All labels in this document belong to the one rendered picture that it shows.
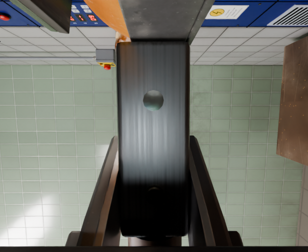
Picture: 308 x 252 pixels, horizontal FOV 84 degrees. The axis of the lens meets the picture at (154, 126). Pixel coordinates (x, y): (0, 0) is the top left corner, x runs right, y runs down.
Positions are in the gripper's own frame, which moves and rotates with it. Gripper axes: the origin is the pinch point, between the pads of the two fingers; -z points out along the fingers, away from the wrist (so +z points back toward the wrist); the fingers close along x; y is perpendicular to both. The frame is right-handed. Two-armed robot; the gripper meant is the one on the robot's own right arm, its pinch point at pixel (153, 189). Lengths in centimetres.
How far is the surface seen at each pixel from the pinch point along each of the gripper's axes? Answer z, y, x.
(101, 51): -93, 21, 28
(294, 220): -54, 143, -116
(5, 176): -74, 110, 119
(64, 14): -38.4, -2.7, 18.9
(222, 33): -78, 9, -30
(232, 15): -59, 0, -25
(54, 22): -34.5, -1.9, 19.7
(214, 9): -56, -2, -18
